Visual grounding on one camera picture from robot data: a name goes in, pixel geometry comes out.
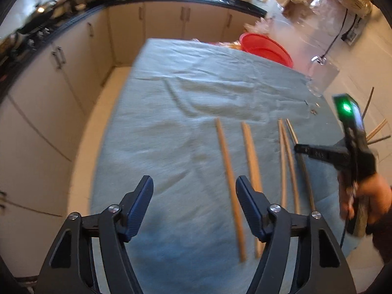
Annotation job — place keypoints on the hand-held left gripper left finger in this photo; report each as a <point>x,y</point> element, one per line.
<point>139,208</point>

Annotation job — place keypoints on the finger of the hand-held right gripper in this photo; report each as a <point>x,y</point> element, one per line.
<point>318,153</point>

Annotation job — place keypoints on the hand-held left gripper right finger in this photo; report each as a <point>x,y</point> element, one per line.
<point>254,211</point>

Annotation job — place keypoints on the bundle of wooden chopsticks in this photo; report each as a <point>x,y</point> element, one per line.
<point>228,174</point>

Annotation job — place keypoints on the person's right forearm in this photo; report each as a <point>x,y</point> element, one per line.
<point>382,239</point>

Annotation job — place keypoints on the person's right hand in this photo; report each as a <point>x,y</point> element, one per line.
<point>379,196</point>

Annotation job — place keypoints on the frosted glass mug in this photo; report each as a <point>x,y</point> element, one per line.
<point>323,76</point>

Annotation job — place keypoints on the grey-blue table cloth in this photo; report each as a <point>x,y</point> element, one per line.
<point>183,128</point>

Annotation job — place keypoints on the red plastic basket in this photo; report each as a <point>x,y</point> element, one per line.
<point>266,47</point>

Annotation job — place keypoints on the clear plastic bag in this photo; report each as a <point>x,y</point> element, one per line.
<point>324,1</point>

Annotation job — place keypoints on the crumpled white plastic bag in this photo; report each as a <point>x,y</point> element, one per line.
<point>260,26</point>

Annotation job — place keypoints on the beige kitchen cabinets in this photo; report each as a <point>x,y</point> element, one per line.
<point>46,98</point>

